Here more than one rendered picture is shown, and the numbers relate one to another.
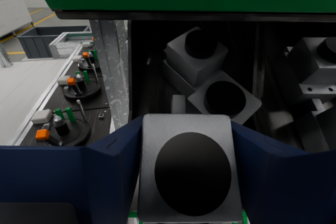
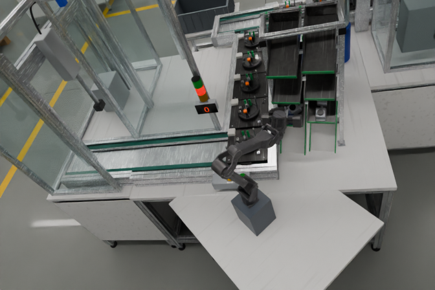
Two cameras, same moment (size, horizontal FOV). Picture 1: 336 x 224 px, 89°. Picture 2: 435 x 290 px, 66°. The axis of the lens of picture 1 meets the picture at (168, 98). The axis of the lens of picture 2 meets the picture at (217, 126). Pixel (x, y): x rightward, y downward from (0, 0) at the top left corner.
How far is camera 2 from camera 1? 1.55 m
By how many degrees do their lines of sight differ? 27
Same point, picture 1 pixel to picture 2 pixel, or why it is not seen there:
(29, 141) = (234, 114)
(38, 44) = (187, 21)
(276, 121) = (312, 110)
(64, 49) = (223, 39)
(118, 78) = not seen: hidden behind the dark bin
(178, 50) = not seen: hidden behind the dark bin
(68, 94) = (243, 89)
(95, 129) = (261, 109)
